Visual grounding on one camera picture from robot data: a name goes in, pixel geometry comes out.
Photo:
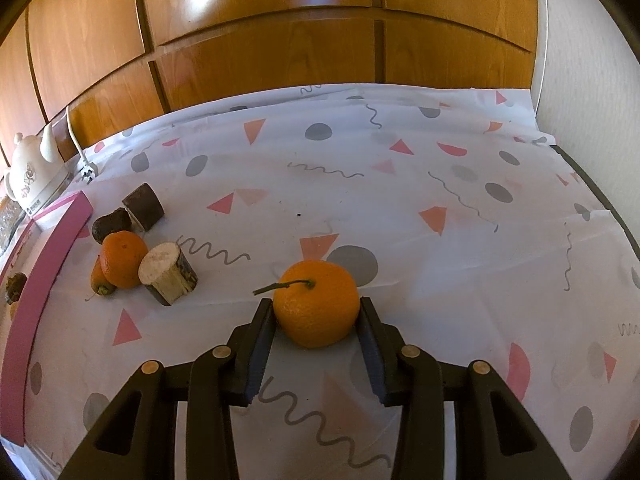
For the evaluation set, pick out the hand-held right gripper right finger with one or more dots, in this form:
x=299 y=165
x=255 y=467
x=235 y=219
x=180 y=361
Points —
x=372 y=355

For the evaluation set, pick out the white ceramic electric kettle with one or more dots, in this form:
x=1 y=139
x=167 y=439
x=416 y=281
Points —
x=30 y=165

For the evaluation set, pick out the brown-faced cut root piece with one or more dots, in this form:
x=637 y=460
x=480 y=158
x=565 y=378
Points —
x=146 y=207

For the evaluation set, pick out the patterned white tablecloth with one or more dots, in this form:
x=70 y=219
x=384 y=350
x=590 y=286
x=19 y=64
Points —
x=400 y=185

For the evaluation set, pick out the wooden wardrobe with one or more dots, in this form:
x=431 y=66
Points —
x=250 y=25

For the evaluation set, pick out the orange with green stem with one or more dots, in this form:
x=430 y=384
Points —
x=317 y=307

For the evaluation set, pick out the plain orange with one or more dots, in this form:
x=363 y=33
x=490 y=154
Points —
x=122 y=259

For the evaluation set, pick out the silver kettle base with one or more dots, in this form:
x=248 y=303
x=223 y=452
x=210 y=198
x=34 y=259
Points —
x=52 y=191

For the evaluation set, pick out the glittery silver tissue box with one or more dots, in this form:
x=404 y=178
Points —
x=9 y=222

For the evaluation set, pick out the white-faced cut root piece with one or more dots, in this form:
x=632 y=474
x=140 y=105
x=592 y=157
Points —
x=167 y=272

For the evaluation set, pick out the small carrot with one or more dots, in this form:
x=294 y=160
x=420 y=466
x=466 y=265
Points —
x=99 y=280

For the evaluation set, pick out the black radish half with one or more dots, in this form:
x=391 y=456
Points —
x=111 y=222
x=15 y=286

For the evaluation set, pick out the pink-rimmed cardboard tray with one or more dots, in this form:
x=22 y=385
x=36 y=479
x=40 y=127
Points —
x=42 y=285

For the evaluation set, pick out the white power plug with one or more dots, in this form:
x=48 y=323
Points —
x=88 y=171

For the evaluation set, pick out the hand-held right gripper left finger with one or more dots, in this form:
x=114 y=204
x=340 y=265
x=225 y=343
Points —
x=259 y=355

